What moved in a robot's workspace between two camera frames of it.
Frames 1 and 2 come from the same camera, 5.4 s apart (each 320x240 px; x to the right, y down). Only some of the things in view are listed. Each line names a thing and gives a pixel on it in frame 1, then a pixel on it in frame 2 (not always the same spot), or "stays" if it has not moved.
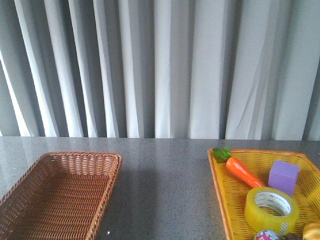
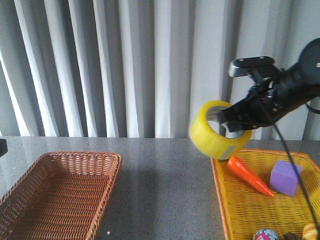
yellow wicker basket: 232,190 stays
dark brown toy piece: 292,236 stays
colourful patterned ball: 267,235 stays
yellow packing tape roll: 280,199 → 208,141
